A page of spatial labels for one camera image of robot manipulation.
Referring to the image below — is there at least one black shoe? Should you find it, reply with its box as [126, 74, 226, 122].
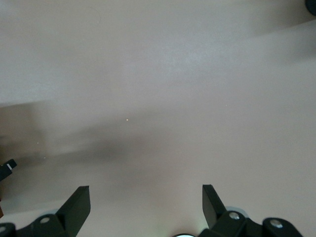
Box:
[305, 0, 316, 14]

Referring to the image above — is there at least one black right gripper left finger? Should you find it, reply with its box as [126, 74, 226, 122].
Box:
[0, 186, 91, 237]

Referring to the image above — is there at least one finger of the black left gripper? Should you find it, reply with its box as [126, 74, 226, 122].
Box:
[0, 159, 17, 182]

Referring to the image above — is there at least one brown table cloth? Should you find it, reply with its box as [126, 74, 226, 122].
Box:
[0, 0, 316, 237]

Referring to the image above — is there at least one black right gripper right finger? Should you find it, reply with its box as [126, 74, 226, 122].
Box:
[198, 184, 303, 237]

